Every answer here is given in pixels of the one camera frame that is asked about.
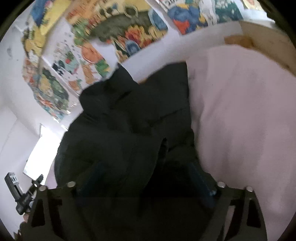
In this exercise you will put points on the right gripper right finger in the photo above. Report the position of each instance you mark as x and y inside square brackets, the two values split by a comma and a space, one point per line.
[237, 215]

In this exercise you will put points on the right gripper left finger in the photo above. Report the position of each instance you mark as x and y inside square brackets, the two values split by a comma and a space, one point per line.
[55, 216]

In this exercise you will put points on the black jacket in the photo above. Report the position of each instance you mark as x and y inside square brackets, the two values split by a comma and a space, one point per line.
[132, 153]

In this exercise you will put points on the pink bed sheet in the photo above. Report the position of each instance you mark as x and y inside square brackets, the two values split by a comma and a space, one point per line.
[243, 117]

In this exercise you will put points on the anime girl drawing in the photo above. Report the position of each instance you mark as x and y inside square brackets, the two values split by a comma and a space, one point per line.
[47, 90]

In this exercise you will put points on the orange juice drawing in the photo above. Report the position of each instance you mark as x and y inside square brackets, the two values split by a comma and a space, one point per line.
[76, 67]

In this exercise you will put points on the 2024 dragon drawing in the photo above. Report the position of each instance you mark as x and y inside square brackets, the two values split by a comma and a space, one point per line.
[189, 16]

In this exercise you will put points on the whale landscape drawing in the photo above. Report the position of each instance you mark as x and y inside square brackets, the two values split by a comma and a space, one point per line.
[128, 25]

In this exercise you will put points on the wooden bed frame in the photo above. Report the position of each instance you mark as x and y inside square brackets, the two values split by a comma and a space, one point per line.
[268, 39]

